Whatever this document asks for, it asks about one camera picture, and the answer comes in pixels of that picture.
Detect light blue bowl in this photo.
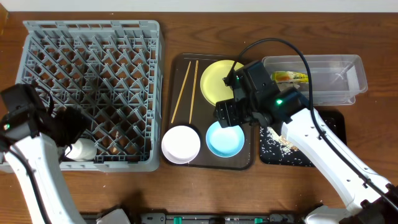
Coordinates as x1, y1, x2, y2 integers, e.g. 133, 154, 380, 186
205, 121, 245, 158

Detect white plastic cup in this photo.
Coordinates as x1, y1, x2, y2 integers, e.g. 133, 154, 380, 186
65, 138, 97, 162

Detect rice and food scraps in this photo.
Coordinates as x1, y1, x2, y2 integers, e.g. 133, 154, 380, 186
259, 127, 297, 165

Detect green orange snack wrapper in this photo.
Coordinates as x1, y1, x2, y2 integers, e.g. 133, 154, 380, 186
271, 71, 308, 83

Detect wooden chopstick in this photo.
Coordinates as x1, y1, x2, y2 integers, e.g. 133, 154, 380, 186
170, 61, 192, 124
188, 60, 199, 124

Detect white paper napkin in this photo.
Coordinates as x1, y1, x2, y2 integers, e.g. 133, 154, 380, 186
277, 82, 300, 91

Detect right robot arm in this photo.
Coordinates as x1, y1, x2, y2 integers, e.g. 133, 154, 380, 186
215, 61, 397, 223

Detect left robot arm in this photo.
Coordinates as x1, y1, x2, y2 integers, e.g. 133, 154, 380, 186
1, 84, 90, 223

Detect clear plastic waste bin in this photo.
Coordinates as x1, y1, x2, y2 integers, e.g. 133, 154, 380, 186
262, 54, 368, 106

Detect yellow round plate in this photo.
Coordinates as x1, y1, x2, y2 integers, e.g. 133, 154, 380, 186
200, 60, 234, 106

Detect dark brown serving tray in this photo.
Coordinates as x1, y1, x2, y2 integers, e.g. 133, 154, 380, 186
165, 53, 256, 170

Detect black plastic tray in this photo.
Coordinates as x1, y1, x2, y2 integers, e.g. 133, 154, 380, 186
259, 110, 346, 167

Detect pink round bowl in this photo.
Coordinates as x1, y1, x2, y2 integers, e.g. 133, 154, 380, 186
161, 126, 201, 164

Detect grey plastic dish rack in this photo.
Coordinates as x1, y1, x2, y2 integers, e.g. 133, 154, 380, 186
16, 20, 164, 172

